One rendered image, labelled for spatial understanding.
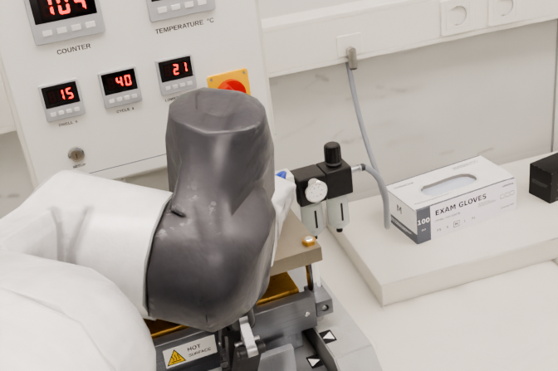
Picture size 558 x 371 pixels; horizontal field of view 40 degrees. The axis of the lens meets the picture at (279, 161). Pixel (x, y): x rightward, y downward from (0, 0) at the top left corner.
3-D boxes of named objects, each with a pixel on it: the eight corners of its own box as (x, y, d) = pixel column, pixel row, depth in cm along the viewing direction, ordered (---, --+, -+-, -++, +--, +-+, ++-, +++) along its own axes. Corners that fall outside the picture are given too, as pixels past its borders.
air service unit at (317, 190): (276, 241, 116) (263, 155, 109) (362, 216, 119) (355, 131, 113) (287, 259, 111) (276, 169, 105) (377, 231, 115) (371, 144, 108)
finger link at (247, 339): (246, 283, 72) (265, 328, 68) (247, 315, 76) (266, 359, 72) (221, 291, 71) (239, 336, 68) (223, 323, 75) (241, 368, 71)
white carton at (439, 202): (384, 217, 152) (382, 185, 149) (479, 185, 159) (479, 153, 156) (417, 245, 142) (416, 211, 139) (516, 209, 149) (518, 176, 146)
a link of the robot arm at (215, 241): (117, 340, 57) (247, 368, 56) (86, 226, 48) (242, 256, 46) (191, 172, 70) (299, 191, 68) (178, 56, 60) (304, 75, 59)
